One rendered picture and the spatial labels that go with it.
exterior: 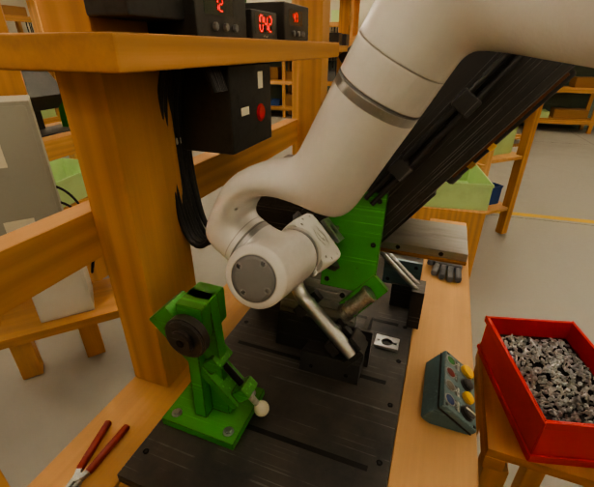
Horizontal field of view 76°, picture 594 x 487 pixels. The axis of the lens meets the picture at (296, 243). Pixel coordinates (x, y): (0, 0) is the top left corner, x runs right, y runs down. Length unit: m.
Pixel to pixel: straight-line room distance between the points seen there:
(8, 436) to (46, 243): 1.64
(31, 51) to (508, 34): 0.49
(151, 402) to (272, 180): 0.60
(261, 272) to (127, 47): 0.29
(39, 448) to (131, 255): 1.52
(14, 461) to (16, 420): 0.22
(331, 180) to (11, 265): 0.48
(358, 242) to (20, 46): 0.60
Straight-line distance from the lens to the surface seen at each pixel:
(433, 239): 0.94
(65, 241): 0.72
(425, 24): 0.34
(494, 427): 1.00
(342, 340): 0.81
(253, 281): 0.47
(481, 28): 0.34
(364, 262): 0.79
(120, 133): 0.65
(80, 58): 0.52
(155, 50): 0.53
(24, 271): 0.69
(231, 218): 0.50
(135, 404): 0.90
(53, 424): 2.20
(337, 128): 0.37
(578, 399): 1.02
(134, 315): 0.81
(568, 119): 9.68
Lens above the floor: 1.53
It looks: 27 degrees down
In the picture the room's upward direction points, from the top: straight up
